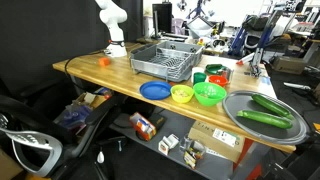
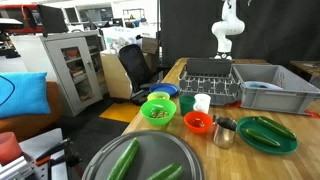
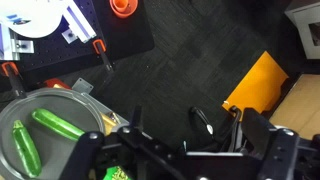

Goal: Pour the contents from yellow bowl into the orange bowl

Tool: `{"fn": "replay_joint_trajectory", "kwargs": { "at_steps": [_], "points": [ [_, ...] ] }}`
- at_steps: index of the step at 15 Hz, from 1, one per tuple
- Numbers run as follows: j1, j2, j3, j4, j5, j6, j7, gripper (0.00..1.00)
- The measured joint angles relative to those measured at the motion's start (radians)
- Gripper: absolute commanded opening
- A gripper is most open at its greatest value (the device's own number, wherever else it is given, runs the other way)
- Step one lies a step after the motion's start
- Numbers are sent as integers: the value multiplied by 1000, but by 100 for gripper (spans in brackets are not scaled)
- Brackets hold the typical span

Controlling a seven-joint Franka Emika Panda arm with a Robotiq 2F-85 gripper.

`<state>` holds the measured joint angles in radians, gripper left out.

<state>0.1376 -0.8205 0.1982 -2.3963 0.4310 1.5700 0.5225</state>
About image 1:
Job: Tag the pile of peanuts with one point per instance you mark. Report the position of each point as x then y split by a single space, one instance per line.
182 92

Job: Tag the yellow plastic bowl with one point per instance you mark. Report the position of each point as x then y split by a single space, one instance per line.
181 99

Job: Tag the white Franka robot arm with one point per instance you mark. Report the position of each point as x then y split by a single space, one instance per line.
113 16

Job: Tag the green plastic bowl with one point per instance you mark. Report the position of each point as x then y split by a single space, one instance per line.
210 100

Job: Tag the orange plastic bowl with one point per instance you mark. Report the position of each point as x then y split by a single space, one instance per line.
218 81

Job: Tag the blue plastic plate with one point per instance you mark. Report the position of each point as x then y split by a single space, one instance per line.
155 90

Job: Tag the black flat pouch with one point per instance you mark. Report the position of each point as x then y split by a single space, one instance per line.
159 120

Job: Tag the gray dish rack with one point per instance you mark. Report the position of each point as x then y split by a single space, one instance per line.
143 60

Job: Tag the gray lower shelf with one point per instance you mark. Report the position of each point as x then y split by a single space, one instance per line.
173 126

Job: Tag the dark green cup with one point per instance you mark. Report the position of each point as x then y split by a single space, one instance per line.
199 78

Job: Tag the orange carton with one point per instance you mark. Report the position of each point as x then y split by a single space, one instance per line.
141 126

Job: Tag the white cup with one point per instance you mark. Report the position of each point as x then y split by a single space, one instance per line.
196 69

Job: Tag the small white box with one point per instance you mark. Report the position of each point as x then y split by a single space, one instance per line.
168 142

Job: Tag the clear glass jar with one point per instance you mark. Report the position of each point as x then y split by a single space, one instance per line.
185 143

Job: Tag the yellow rubber duck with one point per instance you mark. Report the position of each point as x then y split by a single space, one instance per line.
200 42

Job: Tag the orange block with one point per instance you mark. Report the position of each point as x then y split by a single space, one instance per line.
104 61

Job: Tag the brown cardboard box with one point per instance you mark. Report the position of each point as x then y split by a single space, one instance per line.
206 136

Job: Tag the clear plastic container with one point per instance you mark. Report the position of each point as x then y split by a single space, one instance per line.
229 74

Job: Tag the colourful snack packet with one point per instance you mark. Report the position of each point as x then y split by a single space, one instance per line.
193 155

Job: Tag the black computer monitor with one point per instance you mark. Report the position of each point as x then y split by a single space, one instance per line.
162 16

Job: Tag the gray round tray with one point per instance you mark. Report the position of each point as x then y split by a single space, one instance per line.
240 103

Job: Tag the box with plastic bag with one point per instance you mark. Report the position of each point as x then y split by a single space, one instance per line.
80 110

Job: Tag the white tube red tip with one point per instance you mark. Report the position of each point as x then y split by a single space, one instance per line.
245 59

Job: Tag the blue tape patch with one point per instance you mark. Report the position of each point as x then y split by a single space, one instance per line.
265 80

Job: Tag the green zucchini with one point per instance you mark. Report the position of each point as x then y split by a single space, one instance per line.
263 119
270 105

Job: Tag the black backdrop curtain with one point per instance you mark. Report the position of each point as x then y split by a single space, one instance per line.
50 26

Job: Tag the flat cardboard box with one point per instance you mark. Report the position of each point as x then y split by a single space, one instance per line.
288 65

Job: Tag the black office chair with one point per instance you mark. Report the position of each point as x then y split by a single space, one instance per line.
33 140

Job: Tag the blue post stand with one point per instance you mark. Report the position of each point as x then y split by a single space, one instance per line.
256 60

